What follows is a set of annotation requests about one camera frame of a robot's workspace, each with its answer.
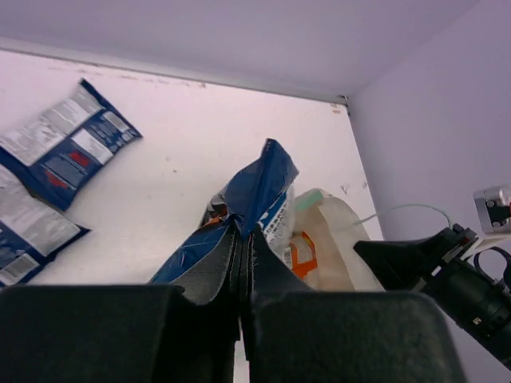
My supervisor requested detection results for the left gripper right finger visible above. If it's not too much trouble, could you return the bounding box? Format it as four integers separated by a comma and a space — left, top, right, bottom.
244, 231, 465, 382

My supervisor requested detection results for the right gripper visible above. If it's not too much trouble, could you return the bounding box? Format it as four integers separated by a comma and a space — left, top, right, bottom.
354, 224, 510, 368

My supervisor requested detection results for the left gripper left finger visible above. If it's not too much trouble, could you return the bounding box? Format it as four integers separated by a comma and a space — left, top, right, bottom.
1, 231, 240, 382

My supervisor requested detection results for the green paper bag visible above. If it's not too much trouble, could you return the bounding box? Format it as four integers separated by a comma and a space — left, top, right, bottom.
291, 188, 384, 292

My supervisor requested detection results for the blue white snack bag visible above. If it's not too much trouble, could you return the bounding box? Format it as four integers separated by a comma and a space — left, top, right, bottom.
1, 79, 142, 211

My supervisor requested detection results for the orange white snack bag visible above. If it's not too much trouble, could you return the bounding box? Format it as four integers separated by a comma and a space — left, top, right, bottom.
284, 231, 319, 289

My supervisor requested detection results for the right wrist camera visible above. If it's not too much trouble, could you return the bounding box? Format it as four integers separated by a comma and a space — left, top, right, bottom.
464, 184, 510, 259

